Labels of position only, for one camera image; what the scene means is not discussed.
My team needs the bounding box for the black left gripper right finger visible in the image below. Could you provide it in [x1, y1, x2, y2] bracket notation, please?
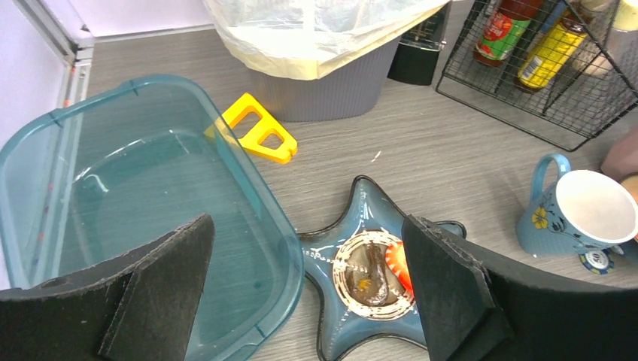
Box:
[402, 216, 637, 360]

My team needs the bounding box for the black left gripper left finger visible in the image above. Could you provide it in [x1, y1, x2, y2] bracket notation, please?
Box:
[1, 214, 215, 360]

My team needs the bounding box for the blue star-shaped plate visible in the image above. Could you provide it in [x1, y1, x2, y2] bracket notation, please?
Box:
[298, 174, 467, 361]

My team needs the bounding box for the small brown cap bottle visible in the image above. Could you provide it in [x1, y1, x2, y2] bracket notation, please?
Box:
[514, 3, 594, 93]

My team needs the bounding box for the yellow cap sauce bottle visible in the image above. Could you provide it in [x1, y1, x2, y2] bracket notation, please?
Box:
[473, 0, 544, 67]

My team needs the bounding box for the yellow cap spice jar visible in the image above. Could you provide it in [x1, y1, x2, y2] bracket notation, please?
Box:
[572, 1, 637, 77]

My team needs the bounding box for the brown bowl with nuggets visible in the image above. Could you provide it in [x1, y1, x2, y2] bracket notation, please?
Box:
[619, 173, 638, 202]

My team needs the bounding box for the shrimp on plate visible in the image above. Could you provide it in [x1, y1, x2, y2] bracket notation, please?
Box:
[385, 241, 414, 296]

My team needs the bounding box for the poker chip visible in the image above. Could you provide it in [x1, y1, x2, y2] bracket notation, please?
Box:
[579, 250, 615, 275]

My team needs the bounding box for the teal transparent plastic tub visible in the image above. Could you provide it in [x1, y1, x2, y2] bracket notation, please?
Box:
[1, 75, 303, 360]

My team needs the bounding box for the blue floral mug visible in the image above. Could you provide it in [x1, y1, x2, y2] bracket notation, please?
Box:
[515, 153, 637, 256]

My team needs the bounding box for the yellow plastic holder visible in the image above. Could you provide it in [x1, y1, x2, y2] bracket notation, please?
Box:
[203, 93, 298, 164]

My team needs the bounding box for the grey trash bin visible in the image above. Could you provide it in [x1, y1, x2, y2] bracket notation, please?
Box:
[248, 38, 400, 123]

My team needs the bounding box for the black device behind bin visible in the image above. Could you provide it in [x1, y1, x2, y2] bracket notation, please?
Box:
[387, 2, 452, 86]

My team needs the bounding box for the white trash bag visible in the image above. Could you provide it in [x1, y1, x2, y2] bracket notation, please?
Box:
[204, 0, 447, 80]

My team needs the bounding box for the black wire rack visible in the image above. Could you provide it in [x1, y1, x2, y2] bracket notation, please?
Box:
[436, 1, 637, 151]

